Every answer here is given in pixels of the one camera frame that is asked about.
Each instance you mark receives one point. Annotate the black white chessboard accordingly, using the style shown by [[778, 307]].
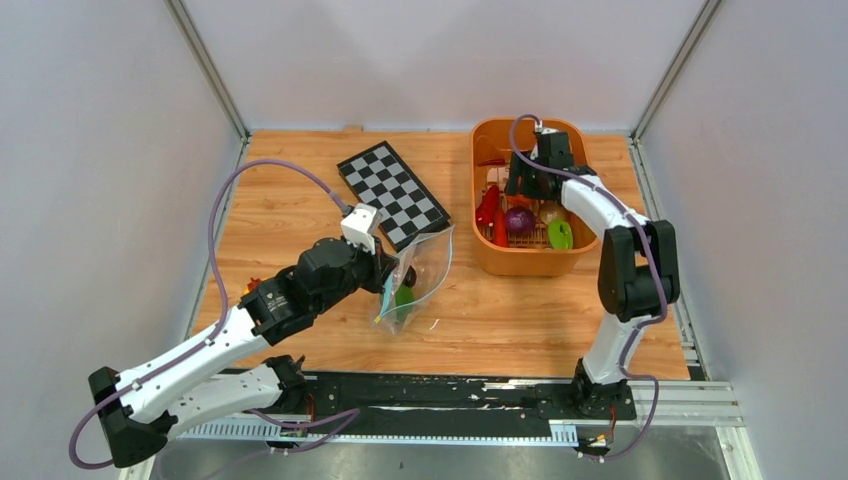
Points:
[[379, 177]]

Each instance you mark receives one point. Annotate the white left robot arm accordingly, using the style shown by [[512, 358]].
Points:
[[141, 409]]

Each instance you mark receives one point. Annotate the red toy chili pepper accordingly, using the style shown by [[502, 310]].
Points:
[[485, 211]]

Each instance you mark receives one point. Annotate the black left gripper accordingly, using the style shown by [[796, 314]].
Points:
[[381, 264]]

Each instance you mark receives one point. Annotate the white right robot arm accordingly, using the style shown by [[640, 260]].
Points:
[[638, 277]]

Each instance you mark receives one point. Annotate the clear zip top bag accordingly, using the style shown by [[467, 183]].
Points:
[[431, 254]]

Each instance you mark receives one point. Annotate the red green toy brick car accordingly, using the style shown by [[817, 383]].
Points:
[[252, 285]]

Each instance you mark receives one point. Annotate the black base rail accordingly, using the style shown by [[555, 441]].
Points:
[[449, 406]]

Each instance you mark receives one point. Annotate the brown toy potato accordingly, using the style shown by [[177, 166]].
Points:
[[550, 211]]

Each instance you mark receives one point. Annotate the green toy pepper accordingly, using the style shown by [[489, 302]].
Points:
[[404, 304]]

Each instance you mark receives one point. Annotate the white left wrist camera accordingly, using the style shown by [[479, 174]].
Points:
[[359, 226]]

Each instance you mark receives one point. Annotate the purple toy onion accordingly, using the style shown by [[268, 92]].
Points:
[[519, 220]]

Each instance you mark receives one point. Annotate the orange plastic basket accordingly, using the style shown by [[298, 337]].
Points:
[[528, 255]]

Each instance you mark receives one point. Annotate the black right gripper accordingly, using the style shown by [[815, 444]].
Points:
[[521, 167]]

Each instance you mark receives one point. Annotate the green toy avocado half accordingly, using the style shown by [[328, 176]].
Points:
[[560, 235]]

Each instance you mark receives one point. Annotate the small dark toy plum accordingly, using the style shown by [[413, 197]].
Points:
[[410, 277]]

